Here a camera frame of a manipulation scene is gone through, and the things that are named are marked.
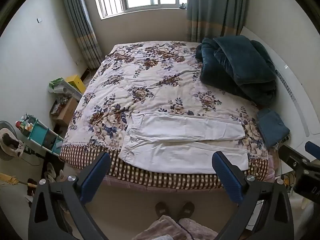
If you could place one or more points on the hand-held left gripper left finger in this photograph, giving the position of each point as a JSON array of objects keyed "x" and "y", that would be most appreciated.
[{"x": 97, "y": 176}]

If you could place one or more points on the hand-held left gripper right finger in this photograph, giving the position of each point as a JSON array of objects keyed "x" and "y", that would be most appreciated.
[{"x": 226, "y": 175}]

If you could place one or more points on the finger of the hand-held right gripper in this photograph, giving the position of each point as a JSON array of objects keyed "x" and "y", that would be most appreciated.
[{"x": 313, "y": 150}]

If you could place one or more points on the white pants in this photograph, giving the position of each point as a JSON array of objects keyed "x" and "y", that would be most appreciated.
[{"x": 180, "y": 130}]

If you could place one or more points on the pair of light shoes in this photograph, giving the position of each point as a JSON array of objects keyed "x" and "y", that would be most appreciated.
[{"x": 51, "y": 172}]

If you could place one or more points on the folded blue cloth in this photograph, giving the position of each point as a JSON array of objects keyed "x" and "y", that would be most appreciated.
[{"x": 272, "y": 127}]

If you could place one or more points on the brown slipper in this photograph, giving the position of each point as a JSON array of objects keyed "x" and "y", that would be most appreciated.
[
  {"x": 162, "y": 211},
  {"x": 187, "y": 210}
]

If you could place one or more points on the teal storage rack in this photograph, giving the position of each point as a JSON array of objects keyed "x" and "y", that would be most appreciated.
[{"x": 40, "y": 132}]

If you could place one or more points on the cardboard box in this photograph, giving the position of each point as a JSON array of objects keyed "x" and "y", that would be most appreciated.
[{"x": 66, "y": 111}]

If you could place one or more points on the white headboard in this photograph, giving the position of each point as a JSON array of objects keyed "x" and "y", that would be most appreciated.
[{"x": 287, "y": 75}]

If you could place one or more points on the pink fuzzy cloth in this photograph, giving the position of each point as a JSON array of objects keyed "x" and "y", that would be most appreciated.
[{"x": 162, "y": 230}]

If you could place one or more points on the standing fan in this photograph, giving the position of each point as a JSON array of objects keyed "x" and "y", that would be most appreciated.
[{"x": 10, "y": 142}]

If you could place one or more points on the yellow box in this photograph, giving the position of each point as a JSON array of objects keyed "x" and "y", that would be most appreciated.
[{"x": 77, "y": 82}]

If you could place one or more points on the bed with floral quilt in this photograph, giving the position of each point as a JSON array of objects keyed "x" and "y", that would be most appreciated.
[{"x": 150, "y": 80}]

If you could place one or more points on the dark teal blanket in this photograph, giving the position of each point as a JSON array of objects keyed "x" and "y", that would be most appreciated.
[{"x": 237, "y": 65}]

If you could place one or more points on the grey-green curtain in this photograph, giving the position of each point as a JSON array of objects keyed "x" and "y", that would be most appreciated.
[
  {"x": 215, "y": 7},
  {"x": 80, "y": 25}
]

